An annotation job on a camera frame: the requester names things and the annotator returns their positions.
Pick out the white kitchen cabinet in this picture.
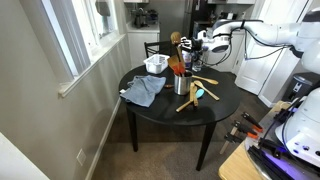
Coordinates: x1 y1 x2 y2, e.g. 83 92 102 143
125 21 161 70

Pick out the clamp with silver bar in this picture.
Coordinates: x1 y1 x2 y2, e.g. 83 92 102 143
219 125 246 155

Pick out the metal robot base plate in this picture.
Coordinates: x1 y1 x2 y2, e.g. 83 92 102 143
244 135 320 180

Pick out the black orange clamp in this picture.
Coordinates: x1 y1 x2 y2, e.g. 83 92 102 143
233 120 260 140
241 112 265 134

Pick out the black countertop appliance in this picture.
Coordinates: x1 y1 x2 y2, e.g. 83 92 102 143
219 12 238 23

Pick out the slotted wooden spoon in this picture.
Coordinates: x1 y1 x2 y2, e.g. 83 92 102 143
170 31 186 73

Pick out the wooden spork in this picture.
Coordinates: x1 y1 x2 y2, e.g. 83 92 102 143
191 75 220 86

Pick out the red silicone spatula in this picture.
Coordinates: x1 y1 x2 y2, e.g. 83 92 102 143
178 61 186 76

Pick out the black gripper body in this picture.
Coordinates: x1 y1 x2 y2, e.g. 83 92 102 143
190 37 205 52

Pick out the black dining chair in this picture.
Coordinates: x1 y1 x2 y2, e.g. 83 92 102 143
143 40 174 59

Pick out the small black kitchen appliance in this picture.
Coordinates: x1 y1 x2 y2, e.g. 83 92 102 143
148 9 160 25

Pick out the stainless steel bucket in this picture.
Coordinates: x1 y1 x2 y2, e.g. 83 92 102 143
173 70 194 96

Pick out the white drawer cabinet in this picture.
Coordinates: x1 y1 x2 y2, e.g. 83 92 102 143
202 27 246 73

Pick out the teal silicone spatula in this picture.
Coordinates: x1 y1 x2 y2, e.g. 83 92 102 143
195 88 206 100

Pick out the blue grey towel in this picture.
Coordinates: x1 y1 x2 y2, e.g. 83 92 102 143
119 74 167 108

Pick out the black trash bin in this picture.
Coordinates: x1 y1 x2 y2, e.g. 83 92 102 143
282 72 320 102

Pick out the round black table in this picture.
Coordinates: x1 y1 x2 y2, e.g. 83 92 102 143
118 63 242 172

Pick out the black refrigerator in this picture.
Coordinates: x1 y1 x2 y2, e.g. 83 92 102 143
182 0 221 48

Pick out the wooden workbench top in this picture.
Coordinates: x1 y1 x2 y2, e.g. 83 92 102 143
218 100 320 180

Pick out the clear glass mug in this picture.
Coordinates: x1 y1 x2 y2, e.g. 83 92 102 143
192 54 204 73

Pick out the white wall outlet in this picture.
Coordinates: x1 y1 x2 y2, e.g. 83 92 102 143
76 148 87 167

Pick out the white furniture panel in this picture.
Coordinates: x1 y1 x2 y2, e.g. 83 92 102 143
0 131 51 180

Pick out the white framed window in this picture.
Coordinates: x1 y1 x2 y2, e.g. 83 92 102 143
41 0 127 98

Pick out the thin wooden utensil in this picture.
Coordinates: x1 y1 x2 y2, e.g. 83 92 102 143
175 99 194 114

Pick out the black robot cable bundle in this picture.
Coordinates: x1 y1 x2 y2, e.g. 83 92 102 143
201 19 320 158

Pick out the black coffee machine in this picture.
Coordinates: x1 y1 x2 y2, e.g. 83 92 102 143
130 7 150 30

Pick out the white plastic basket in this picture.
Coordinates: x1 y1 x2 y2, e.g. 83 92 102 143
143 53 171 75

